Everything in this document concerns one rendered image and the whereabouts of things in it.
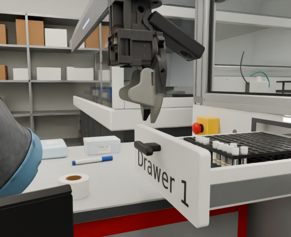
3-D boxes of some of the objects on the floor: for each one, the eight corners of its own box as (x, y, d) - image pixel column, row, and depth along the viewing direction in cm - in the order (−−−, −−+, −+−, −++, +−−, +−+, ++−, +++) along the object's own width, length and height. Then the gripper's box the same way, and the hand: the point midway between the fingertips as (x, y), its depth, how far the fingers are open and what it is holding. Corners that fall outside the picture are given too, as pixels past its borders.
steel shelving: (-70, 165, 349) (-86, 2, 325) (-57, 156, 394) (-70, 12, 370) (184, 144, 473) (185, 25, 449) (171, 139, 519) (172, 30, 495)
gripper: (104, 2, 49) (106, 120, 52) (121, -20, 39) (122, 128, 42) (148, 7, 52) (148, 118, 55) (175, -12, 42) (173, 125, 45)
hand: (152, 114), depth 49 cm, fingers open, 3 cm apart
